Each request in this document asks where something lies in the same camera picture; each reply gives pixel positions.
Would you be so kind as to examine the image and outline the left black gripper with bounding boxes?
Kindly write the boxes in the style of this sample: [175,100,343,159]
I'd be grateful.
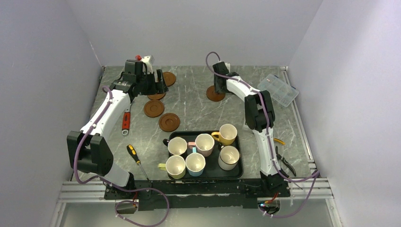
[137,70,168,96]

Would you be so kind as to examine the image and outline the brown wooden coaster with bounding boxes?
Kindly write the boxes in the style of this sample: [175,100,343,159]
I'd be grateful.
[163,72,176,87]
[158,113,181,132]
[143,100,165,118]
[147,93,166,100]
[206,86,226,102]

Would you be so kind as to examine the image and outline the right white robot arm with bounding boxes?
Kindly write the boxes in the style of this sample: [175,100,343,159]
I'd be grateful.
[211,61,284,196]

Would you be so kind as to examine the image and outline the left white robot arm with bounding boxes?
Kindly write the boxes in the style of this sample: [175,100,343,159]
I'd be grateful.
[67,55,168,199]

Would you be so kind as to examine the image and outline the pink mug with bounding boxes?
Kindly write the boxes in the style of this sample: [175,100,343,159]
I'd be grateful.
[187,133,215,157]

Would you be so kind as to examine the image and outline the clear plastic organizer box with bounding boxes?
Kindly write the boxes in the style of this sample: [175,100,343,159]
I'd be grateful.
[257,74,299,107]

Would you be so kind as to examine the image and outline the yellow black screwdriver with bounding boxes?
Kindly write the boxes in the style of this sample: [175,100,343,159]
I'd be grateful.
[126,144,150,181]

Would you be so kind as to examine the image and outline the black plastic tray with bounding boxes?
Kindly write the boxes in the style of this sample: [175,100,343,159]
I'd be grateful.
[163,131,244,181]

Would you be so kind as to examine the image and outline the white ribbed mug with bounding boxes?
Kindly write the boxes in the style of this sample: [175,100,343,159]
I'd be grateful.
[218,146,240,171]

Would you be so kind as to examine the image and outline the pale yellow mug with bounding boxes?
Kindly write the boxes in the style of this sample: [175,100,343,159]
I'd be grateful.
[157,155,186,180]

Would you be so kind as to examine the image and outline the light blue mug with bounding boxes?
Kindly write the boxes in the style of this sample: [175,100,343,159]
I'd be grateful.
[185,147,206,177]

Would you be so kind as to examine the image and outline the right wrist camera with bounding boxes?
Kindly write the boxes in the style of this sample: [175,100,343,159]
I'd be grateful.
[225,62,231,72]

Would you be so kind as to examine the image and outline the red handled adjustable wrench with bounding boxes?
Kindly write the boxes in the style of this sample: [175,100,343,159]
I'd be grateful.
[122,103,132,136]

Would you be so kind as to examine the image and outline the black handled cream mug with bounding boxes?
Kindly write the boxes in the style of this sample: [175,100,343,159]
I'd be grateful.
[163,137,188,156]

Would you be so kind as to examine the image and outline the yellow handled pliers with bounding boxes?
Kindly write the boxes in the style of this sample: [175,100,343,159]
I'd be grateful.
[273,138,286,146]

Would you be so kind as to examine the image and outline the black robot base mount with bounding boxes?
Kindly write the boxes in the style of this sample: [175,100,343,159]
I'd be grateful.
[104,178,290,211]

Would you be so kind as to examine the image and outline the aluminium frame rail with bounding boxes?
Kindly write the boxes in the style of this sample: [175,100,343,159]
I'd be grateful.
[52,66,342,227]

